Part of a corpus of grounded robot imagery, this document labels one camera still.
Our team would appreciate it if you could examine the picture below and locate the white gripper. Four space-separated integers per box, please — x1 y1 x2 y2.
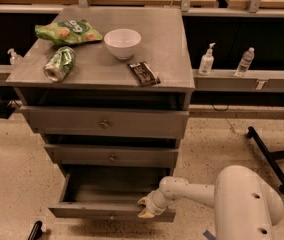
137 190 167 219

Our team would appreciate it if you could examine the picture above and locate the grey bottom drawer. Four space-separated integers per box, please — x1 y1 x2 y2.
49 165 167 221

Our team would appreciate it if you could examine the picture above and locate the grey drawer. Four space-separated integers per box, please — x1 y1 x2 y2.
21 106 189 139
44 144 178 168
49 165 167 221

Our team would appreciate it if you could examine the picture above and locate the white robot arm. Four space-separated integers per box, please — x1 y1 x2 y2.
138 165 284 240

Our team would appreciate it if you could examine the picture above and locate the grey middle drawer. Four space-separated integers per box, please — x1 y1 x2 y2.
44 144 178 168

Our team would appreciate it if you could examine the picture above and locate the grey drawer cabinet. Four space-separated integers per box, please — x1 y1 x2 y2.
6 5 196 190

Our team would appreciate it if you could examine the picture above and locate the grey top drawer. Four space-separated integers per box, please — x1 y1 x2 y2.
21 106 189 139

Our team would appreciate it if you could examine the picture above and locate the blue floor tape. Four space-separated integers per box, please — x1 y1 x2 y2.
203 230 216 240

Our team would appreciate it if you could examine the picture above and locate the black object on floor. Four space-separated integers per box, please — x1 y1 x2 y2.
28 221 43 240

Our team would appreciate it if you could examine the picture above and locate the dark snack bar wrapper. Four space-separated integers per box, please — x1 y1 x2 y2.
128 61 161 87

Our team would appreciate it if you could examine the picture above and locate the black stand base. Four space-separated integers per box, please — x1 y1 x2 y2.
247 126 284 194

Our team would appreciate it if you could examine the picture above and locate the white pump sanitizer bottle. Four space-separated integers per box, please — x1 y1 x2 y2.
199 43 214 75

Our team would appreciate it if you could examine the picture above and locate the green soda can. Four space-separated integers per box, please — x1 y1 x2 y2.
43 46 76 82

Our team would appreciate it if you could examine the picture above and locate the white bowl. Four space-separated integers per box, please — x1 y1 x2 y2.
104 29 141 60

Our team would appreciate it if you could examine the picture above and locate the black floor box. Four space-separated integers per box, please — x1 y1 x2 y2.
0 100 15 119

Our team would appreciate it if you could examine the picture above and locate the clear water bottle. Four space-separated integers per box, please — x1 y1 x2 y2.
235 47 255 77

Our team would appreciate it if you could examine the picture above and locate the green chip bag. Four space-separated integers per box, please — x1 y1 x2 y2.
35 19 103 46

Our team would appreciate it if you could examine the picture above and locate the small clear pump bottle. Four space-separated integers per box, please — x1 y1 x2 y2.
7 48 22 65

